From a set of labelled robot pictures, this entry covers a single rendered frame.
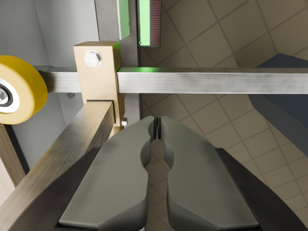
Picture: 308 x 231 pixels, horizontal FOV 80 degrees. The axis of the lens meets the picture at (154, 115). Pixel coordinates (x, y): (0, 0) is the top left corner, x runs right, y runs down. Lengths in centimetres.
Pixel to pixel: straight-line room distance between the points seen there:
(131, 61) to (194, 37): 75
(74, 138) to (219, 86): 20
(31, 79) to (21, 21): 26
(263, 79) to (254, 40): 94
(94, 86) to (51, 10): 31
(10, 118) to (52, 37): 30
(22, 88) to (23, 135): 23
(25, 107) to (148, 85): 15
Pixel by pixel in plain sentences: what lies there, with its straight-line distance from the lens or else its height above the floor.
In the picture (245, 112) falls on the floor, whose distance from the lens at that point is 137.
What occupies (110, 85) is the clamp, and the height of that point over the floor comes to 87.
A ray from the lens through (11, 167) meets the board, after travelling 37.
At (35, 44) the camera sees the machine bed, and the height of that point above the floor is 65.
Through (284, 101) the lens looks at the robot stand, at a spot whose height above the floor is 40.
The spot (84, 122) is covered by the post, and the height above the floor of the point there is 93.
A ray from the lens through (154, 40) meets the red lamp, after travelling 40.
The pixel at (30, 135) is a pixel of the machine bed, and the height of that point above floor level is 76.
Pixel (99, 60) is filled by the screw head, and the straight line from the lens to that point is 24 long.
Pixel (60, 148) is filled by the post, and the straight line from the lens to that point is 19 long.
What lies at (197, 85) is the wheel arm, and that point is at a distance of 27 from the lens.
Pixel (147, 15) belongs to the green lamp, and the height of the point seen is 70.
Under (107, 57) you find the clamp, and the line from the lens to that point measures 25.
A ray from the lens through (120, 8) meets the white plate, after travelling 32.
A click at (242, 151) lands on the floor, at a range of 155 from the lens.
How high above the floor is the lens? 110
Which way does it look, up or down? 62 degrees down
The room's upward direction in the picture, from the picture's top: 178 degrees counter-clockwise
